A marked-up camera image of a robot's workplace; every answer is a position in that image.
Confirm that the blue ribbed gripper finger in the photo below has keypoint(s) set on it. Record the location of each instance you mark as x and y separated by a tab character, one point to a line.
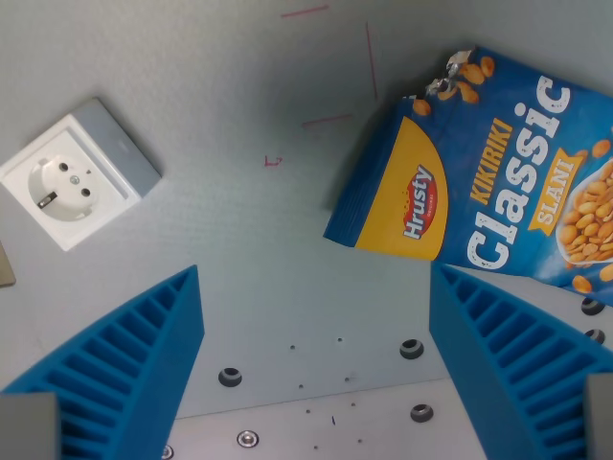
143	364
498	364

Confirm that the silver screw head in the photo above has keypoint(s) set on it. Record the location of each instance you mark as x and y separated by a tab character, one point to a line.
167	451
247	438

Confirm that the brown flat block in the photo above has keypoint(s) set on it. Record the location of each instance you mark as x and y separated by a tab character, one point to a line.
5	266

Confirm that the blue Hrusty Classic peanut bag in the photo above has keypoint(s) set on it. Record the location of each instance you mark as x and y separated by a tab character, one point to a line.
483	191

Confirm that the white and grey wall socket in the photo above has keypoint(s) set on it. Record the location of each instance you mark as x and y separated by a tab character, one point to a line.
76	182

